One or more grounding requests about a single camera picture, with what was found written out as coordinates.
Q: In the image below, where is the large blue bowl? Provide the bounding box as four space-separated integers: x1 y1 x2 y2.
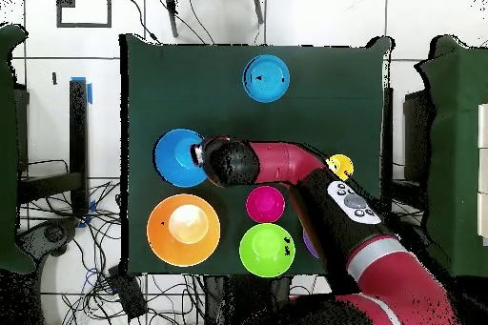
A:
153 128 209 189

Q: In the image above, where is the shallow blue bowl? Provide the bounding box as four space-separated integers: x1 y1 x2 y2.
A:
242 53 292 104

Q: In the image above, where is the white boxes stack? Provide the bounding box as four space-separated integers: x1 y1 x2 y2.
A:
477 103 488 247

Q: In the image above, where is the pink red bowl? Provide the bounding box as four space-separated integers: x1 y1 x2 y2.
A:
245 185 286 224

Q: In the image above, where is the large yellow bowl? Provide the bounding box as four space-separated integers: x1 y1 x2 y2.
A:
146 193 222 268

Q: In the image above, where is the green bowl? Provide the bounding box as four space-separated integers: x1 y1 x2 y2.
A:
238 222 296 278

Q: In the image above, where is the black stand bar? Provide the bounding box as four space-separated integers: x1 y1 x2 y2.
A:
18 78 90 219

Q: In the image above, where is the dark green tablecloth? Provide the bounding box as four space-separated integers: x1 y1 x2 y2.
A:
119 33 392 276

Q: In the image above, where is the purple bowl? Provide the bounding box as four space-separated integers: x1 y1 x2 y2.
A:
302 227 319 259

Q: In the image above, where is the yellow cup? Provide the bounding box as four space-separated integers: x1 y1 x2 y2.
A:
326 153 355 182

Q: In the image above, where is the black power box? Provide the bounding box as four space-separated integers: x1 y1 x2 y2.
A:
107 265 149 321

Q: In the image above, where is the dark grey chair with knob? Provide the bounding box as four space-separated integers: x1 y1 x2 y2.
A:
14 216 81 263

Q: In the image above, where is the green cloth side table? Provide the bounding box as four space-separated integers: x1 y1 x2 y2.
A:
415 33 488 280
0 23 33 275

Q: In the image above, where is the black equipment stand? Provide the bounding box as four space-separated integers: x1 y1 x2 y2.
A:
402 90 434 186

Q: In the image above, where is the tangle of black cables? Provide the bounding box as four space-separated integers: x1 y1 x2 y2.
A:
18 158 207 325

